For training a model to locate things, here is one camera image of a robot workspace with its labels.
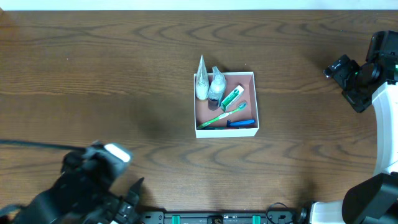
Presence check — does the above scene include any clear pump soap bottle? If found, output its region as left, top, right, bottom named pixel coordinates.
left=208, top=66, right=226, bottom=111

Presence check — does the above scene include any green white small packet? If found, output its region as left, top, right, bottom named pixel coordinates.
left=220, top=85, right=244, bottom=112

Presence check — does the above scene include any green white toothbrush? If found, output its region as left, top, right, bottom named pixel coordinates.
left=197, top=101, right=248, bottom=129

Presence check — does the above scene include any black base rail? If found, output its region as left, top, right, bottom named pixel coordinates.
left=136, top=210, right=371, bottom=224

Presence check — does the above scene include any blue disposable razor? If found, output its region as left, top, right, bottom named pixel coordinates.
left=226, top=119, right=256, bottom=128

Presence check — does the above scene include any green white toothpaste tube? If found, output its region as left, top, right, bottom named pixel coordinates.
left=203, top=126, right=240, bottom=130

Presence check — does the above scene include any white box pink interior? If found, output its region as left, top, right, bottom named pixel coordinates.
left=193, top=72, right=259, bottom=138

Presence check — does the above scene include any white cone tube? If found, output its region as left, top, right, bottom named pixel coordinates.
left=195, top=56, right=210, bottom=100

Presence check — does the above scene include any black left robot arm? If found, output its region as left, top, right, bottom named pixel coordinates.
left=1, top=144, right=143, bottom=223

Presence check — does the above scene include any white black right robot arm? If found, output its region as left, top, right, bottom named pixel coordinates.
left=134, top=30, right=381, bottom=222

